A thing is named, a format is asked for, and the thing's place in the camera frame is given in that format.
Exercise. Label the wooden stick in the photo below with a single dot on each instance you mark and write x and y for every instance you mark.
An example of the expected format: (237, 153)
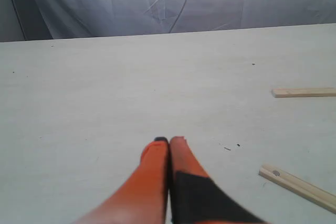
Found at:
(298, 186)
(303, 93)

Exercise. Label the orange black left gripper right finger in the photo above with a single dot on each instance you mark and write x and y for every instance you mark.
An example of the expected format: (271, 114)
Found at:
(195, 197)

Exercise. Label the white wrinkled backdrop cloth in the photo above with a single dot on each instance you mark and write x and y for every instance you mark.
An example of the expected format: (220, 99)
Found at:
(59, 19)

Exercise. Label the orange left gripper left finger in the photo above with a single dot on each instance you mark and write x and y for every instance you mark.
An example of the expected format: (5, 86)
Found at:
(142, 198)

